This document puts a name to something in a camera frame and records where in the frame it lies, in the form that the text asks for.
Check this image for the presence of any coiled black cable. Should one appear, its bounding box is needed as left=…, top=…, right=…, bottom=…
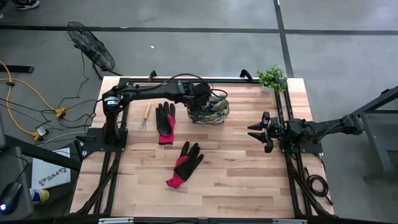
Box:
left=304, top=167, right=334, bottom=206

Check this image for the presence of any green plant white pot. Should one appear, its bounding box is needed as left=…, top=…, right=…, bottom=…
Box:
left=256, top=65, right=289, bottom=93

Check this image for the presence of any black aluminium table frame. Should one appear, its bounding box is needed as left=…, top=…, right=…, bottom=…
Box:
left=70, top=70, right=336, bottom=218

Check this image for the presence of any silver aluminium bracket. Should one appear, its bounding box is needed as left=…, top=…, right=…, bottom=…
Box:
left=272, top=218, right=308, bottom=224
left=98, top=217, right=134, bottom=224

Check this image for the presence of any dark grey desk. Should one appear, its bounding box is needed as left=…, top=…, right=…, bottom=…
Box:
left=0, top=114, right=82, bottom=224

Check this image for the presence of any yellow extension cable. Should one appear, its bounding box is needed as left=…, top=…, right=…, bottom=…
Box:
left=0, top=60, right=68, bottom=141

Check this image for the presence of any black floor bar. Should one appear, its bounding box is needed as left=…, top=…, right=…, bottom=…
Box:
left=0, top=64, right=35, bottom=74

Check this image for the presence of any yellow blue object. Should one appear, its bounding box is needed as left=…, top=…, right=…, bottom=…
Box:
left=29, top=188, right=50, bottom=205

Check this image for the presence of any person's shoe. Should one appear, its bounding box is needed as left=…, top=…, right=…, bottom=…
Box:
left=12, top=0, right=40, bottom=10

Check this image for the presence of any red black garden glove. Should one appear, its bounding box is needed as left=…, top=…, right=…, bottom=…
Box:
left=155, top=101, right=177, bottom=146
left=165, top=141, right=205, bottom=190

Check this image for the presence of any grey metal stand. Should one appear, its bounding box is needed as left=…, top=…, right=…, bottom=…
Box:
left=351, top=85, right=398, bottom=183

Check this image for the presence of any white printed box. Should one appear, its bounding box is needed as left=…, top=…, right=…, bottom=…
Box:
left=30, top=147, right=72, bottom=190

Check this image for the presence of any beige gardening bag green trim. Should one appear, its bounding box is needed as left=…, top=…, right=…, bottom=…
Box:
left=186, top=95, right=231, bottom=126

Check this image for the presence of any black floor fan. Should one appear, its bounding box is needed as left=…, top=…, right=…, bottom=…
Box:
left=65, top=21, right=123, bottom=80

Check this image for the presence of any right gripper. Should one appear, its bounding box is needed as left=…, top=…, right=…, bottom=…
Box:
left=247, top=111, right=287, bottom=154

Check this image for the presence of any black computer mouse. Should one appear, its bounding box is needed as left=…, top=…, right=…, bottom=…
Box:
left=0, top=182, right=22, bottom=215

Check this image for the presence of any hand rake wooden handle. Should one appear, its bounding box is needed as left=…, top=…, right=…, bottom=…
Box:
left=138, top=102, right=152, bottom=131

